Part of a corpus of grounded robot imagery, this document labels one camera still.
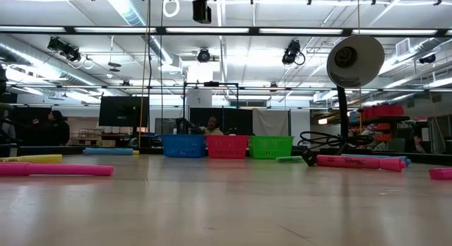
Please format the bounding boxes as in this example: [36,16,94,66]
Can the black hanging cable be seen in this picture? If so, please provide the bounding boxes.
[159,0,166,136]

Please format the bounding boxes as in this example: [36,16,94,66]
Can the large black display screen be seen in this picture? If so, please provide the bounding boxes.
[98,95,150,128]

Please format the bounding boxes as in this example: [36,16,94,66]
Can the black hanging camera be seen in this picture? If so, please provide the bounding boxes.
[281,39,307,66]
[47,36,83,64]
[418,53,437,65]
[196,47,212,64]

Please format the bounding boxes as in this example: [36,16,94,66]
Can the red storage bins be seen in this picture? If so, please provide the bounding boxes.
[360,104,405,120]

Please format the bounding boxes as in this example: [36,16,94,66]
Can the green plastic basket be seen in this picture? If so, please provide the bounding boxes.
[249,135,295,160]

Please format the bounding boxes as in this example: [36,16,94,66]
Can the white cable loop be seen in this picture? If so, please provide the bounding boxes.
[162,0,181,18]

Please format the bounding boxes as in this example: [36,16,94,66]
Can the wooden rack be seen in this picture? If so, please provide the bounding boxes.
[70,128,104,147]

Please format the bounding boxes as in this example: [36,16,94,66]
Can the grey curtain panel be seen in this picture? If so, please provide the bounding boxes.
[252,109,290,136]

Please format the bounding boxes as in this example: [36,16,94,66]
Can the reddish pink Sharpie marker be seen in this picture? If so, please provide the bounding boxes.
[316,154,408,173]

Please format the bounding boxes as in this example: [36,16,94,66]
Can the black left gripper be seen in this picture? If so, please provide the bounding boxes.
[181,0,222,25]

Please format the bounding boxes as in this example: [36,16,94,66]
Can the black beam with light strips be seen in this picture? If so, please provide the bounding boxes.
[0,25,452,37]

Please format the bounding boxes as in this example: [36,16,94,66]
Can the blue plastic basket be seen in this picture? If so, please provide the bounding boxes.
[161,134,208,158]

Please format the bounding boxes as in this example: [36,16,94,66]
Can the black aluminium table frame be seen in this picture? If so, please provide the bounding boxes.
[0,145,452,166]

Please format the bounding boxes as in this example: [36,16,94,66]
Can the person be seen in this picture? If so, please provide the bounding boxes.
[45,110,71,147]
[203,115,225,136]

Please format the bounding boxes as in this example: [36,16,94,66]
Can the red plastic basket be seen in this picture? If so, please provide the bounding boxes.
[206,134,249,160]

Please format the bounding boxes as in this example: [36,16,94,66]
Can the rolling rack with small bins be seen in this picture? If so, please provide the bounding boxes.
[347,104,412,144]

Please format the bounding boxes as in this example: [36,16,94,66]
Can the light blue marker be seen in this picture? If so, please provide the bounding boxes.
[83,147,134,156]
[340,153,412,168]

